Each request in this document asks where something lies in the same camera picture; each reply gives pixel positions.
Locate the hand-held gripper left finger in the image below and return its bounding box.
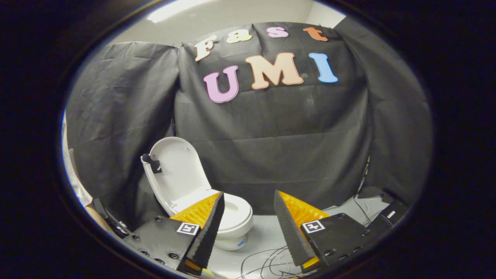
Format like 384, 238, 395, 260
123, 192, 225, 276

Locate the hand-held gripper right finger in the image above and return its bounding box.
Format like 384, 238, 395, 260
274, 190, 370, 273

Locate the white toilet lid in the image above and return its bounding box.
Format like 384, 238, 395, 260
141, 136, 220, 217

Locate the black backdrop cloth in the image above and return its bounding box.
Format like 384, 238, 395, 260
64, 21, 432, 229

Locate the black box with white label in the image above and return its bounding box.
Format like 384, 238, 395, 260
366, 200, 408, 234

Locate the tangle of thin floor cables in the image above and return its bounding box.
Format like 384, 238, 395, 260
240, 246, 310, 279

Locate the thin black cable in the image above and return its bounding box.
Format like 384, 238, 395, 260
353, 196, 384, 230

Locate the grey ribbed hose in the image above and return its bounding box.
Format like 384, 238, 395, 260
68, 148, 81, 183

